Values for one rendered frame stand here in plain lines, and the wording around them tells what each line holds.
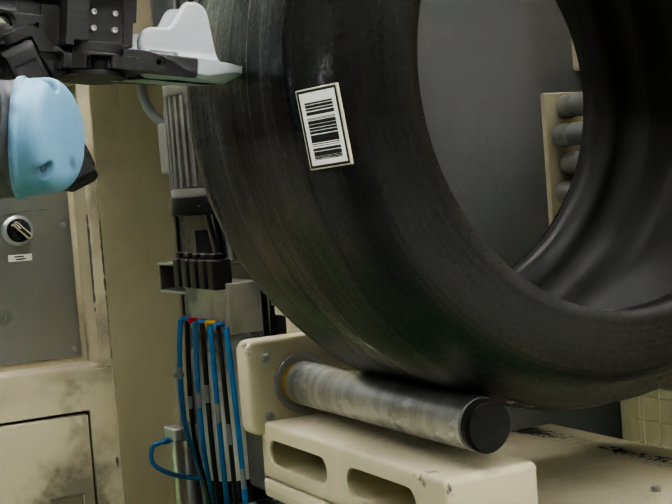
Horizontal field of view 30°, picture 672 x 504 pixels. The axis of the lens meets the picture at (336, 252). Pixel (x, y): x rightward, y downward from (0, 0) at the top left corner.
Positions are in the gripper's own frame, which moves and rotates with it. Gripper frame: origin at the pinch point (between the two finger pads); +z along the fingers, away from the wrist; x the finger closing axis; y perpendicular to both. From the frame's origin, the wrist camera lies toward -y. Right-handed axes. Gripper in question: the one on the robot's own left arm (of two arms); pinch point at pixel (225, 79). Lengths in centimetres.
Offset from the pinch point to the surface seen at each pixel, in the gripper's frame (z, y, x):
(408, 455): 17.8, -30.9, 0.0
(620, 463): 45, -34, 4
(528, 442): 45, -34, 19
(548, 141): 61, 1, 39
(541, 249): 43.5, -13.0, 16.2
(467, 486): 17.3, -31.6, -9.9
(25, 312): 1, -23, 66
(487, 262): 16.8, -13.9, -12.5
